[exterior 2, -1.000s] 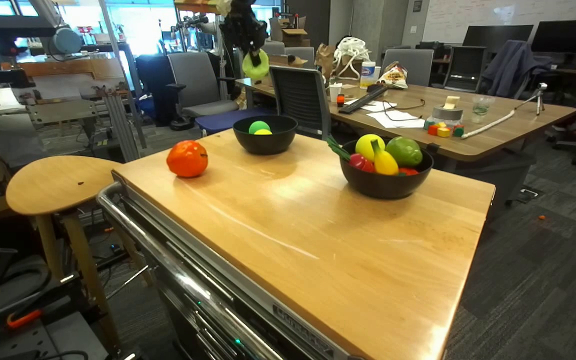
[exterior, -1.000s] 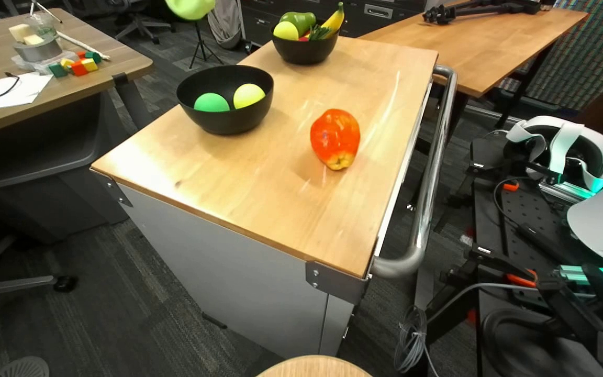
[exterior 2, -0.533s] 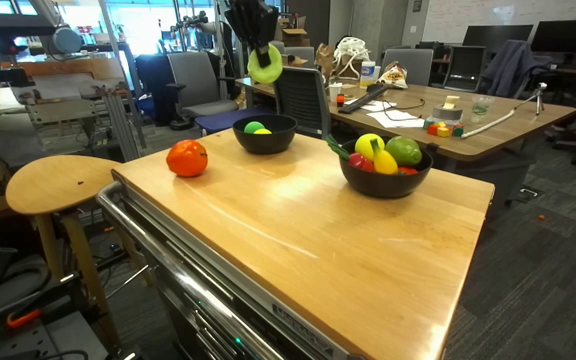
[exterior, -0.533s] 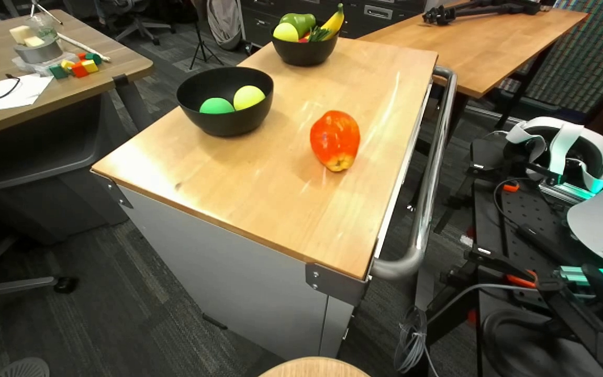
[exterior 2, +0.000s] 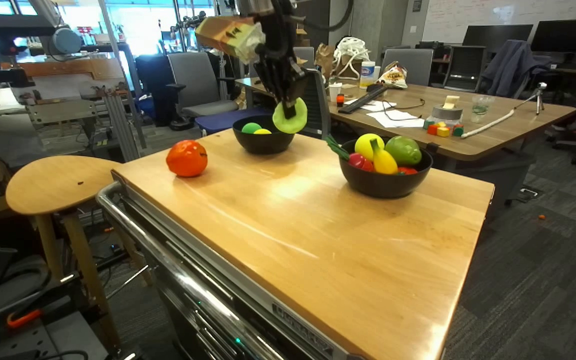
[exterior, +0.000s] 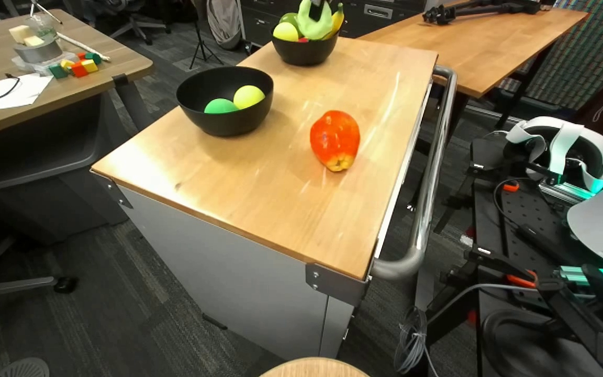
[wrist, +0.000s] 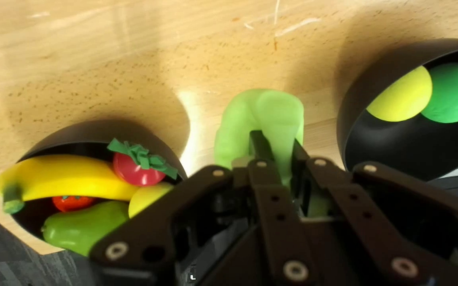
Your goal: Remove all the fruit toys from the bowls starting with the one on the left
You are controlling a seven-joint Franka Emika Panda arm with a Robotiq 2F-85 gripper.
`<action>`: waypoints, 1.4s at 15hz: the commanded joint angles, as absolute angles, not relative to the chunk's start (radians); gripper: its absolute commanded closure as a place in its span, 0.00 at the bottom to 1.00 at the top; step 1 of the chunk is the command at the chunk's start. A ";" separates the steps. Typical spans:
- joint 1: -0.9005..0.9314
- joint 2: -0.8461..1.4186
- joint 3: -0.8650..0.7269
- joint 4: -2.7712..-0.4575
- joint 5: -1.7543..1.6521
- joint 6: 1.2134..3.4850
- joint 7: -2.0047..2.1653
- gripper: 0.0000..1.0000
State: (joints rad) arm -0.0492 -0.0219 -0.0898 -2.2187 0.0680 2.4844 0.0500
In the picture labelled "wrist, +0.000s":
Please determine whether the large black bowl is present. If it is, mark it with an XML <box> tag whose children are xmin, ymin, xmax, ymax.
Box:
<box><xmin>337</xmin><ymin>37</ymin><xmax>458</xmax><ymax>185</ymax></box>

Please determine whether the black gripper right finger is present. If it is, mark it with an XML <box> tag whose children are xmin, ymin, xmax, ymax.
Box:
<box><xmin>291</xmin><ymin>139</ymin><xmax>458</xmax><ymax>286</ymax></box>

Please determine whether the small black bowl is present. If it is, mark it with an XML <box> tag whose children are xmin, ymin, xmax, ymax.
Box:
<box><xmin>0</xmin><ymin>121</ymin><xmax>187</xmax><ymax>256</ymax></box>

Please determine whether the yellow banana toy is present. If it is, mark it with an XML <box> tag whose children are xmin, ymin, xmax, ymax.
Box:
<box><xmin>0</xmin><ymin>155</ymin><xmax>140</xmax><ymax>215</ymax></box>

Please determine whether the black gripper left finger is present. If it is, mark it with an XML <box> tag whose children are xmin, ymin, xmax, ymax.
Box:
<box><xmin>89</xmin><ymin>129</ymin><xmax>321</xmax><ymax>286</ymax></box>

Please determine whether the yellow round fruit toy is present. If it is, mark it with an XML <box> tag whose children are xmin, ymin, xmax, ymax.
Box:
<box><xmin>365</xmin><ymin>66</ymin><xmax>434</xmax><ymax>124</ymax></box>

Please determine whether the green round fruit toy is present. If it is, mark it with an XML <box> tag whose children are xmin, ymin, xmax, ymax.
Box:
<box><xmin>421</xmin><ymin>62</ymin><xmax>458</xmax><ymax>124</ymax></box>

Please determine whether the pale green fruit toy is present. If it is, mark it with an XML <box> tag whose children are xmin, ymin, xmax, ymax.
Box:
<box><xmin>214</xmin><ymin>88</ymin><xmax>305</xmax><ymax>188</ymax></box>

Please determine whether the green pear toy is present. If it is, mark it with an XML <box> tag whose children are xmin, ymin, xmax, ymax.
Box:
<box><xmin>39</xmin><ymin>199</ymin><xmax>130</xmax><ymax>259</ymax></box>

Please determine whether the red tomato toy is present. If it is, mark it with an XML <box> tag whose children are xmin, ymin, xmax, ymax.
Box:
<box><xmin>52</xmin><ymin>194</ymin><xmax>97</xmax><ymax>215</ymax></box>

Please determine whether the red strawberry toy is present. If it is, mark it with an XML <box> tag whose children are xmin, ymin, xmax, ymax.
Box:
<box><xmin>106</xmin><ymin>139</ymin><xmax>179</xmax><ymax>188</ymax></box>

